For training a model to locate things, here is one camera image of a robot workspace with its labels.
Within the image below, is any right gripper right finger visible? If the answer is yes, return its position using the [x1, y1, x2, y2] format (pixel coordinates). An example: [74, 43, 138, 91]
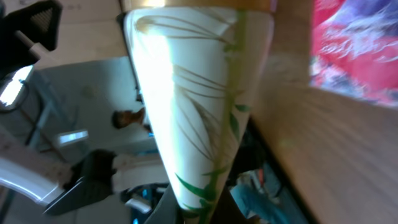
[210, 187, 249, 224]

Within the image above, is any grey background desk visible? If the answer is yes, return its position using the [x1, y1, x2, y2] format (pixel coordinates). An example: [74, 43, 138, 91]
[0, 132, 74, 208]

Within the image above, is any purple red pad package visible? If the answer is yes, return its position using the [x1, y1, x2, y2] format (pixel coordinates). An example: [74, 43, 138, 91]
[310, 0, 397, 108]

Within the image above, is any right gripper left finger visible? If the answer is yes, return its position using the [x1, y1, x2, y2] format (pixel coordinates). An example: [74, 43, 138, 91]
[144, 186, 183, 224]

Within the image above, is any person in background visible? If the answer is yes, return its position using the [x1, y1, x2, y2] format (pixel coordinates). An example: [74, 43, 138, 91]
[111, 107, 153, 133]

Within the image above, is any white bottle gold cap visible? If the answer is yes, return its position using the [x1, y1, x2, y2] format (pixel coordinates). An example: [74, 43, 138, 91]
[121, 0, 276, 223]

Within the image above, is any black office chair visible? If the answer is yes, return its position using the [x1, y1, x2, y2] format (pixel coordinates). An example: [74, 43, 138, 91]
[1, 0, 63, 78]

